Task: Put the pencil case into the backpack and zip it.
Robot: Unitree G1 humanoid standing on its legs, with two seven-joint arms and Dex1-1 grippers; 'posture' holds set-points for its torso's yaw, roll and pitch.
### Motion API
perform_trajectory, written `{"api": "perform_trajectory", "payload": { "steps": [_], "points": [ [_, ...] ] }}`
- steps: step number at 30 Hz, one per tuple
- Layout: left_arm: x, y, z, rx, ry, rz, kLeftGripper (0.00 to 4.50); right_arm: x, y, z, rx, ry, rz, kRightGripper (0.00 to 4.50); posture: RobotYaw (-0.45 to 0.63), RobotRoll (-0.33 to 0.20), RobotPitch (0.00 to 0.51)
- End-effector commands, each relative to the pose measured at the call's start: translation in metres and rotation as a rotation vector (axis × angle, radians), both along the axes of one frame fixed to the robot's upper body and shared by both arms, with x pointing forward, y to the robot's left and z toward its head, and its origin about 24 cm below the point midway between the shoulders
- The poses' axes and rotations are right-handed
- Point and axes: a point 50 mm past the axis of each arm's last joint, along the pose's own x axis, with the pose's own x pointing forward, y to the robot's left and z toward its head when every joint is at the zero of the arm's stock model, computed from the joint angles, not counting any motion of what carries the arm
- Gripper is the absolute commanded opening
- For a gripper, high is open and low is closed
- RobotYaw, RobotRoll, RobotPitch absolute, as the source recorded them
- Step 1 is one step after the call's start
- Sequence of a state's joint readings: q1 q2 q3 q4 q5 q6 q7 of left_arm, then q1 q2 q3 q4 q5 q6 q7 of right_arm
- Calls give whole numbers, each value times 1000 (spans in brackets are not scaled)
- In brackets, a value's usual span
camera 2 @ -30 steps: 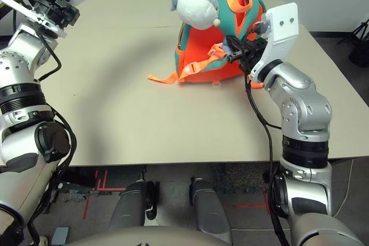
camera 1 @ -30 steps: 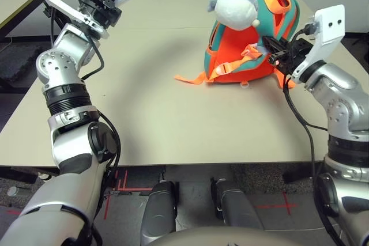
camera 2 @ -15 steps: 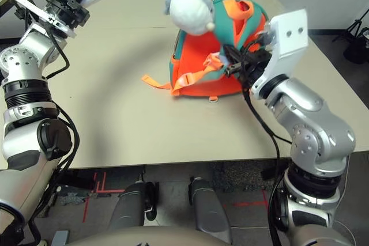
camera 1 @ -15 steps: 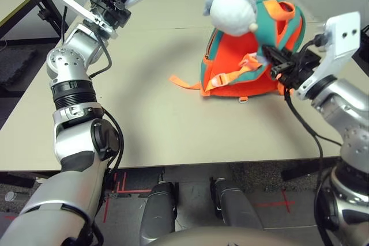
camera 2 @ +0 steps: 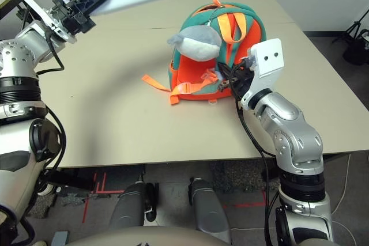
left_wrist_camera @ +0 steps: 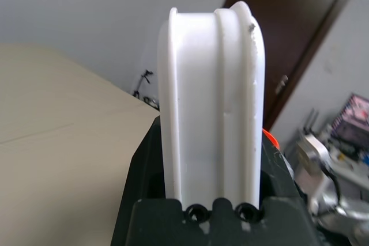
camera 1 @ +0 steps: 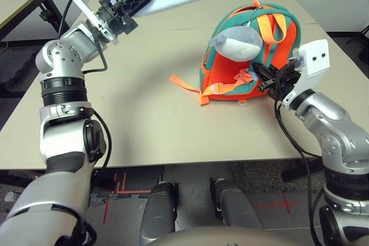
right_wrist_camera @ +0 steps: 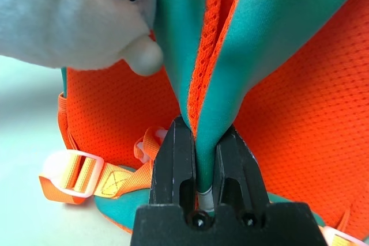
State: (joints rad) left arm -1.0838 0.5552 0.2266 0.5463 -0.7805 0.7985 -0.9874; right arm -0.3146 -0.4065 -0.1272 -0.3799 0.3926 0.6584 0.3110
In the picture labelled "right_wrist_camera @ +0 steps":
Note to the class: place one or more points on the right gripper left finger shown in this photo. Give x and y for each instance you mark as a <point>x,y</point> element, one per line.
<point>170,165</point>

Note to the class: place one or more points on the orange and teal backpack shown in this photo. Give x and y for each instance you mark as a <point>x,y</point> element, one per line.
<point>302,113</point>

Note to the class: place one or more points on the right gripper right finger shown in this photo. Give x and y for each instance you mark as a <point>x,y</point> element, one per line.
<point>239,168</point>

